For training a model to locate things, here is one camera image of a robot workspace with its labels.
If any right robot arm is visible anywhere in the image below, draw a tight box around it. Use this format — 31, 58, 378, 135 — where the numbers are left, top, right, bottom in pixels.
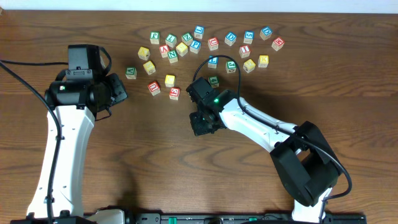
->
186, 78, 342, 223

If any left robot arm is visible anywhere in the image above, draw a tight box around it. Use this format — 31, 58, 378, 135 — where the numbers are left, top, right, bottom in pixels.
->
20, 44, 127, 223

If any green V block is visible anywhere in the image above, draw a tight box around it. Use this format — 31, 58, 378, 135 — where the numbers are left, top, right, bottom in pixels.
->
125, 67, 137, 79

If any red U block lower left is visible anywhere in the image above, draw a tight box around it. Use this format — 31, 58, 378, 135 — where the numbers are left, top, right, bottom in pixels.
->
147, 81, 161, 96

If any red u block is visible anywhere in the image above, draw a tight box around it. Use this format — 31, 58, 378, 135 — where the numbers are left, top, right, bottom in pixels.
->
208, 37, 219, 51
147, 81, 161, 96

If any yellow block left lower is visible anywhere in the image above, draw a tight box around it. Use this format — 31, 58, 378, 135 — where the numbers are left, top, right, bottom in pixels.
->
143, 61, 156, 75

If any red E block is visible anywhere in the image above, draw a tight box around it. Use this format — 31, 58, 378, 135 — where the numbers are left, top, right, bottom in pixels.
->
169, 87, 180, 100

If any green 4 block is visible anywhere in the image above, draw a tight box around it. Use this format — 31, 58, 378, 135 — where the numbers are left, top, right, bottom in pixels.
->
208, 76, 220, 88

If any yellow block far left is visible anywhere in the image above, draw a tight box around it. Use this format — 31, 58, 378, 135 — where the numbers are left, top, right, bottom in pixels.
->
137, 47, 150, 61

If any yellow C block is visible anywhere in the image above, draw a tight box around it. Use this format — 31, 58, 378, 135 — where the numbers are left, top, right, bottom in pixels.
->
165, 75, 175, 88

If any blue L block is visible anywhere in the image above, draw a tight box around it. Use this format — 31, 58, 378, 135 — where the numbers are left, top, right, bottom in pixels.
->
208, 55, 218, 68

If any red A block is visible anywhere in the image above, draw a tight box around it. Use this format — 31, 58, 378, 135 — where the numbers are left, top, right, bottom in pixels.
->
159, 44, 170, 58

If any green J block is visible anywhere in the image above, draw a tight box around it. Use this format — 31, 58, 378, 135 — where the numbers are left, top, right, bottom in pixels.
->
226, 60, 237, 73

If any green N block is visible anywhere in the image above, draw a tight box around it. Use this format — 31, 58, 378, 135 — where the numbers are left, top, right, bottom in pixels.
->
167, 50, 178, 63

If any green L block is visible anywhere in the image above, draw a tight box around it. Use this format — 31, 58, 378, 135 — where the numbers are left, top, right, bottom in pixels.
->
165, 34, 177, 48

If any yellow S block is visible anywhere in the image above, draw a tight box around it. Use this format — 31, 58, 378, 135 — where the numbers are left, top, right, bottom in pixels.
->
243, 59, 256, 73

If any yellow block near A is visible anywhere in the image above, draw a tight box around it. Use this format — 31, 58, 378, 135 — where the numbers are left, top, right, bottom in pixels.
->
176, 42, 188, 57

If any blue P block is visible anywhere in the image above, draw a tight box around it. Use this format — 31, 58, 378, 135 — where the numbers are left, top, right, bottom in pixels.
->
190, 40, 201, 54

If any red U block upper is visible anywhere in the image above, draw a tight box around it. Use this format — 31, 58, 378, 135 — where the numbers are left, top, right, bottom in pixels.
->
208, 37, 219, 51

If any red I block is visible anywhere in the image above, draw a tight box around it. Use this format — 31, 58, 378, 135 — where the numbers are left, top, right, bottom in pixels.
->
239, 45, 251, 58

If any green Z block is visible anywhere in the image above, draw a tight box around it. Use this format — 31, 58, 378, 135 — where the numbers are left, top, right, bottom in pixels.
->
182, 32, 193, 46

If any yellow K block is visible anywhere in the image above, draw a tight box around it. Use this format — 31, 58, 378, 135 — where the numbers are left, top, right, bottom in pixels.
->
258, 55, 269, 68

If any blue D block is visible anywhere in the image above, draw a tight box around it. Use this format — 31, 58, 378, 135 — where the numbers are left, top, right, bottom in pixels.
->
224, 32, 237, 47

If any blue J block top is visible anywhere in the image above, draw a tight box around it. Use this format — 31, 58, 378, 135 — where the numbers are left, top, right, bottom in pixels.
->
194, 26, 205, 39

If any red M block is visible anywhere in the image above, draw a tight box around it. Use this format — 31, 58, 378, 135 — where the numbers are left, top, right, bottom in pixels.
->
271, 37, 285, 51

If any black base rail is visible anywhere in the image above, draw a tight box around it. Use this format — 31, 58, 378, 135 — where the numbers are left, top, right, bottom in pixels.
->
81, 212, 368, 224

